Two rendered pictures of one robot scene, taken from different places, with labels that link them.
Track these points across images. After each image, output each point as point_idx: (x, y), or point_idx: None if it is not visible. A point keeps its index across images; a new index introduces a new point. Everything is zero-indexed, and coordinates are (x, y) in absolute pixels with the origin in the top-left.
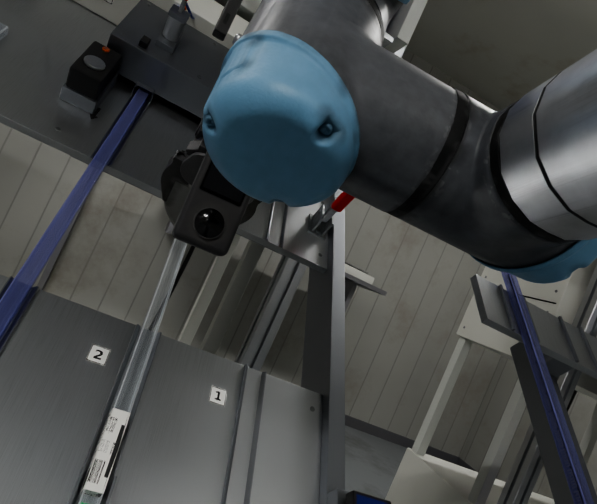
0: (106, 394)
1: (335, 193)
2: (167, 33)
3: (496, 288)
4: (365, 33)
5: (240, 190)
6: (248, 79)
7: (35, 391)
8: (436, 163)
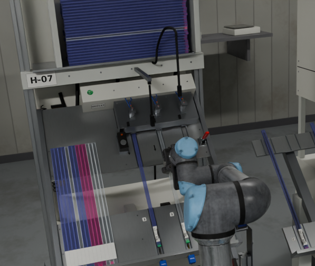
0: (178, 220)
1: (202, 123)
2: (131, 115)
3: (259, 141)
4: (194, 170)
5: None
6: (184, 191)
7: (166, 226)
8: (212, 183)
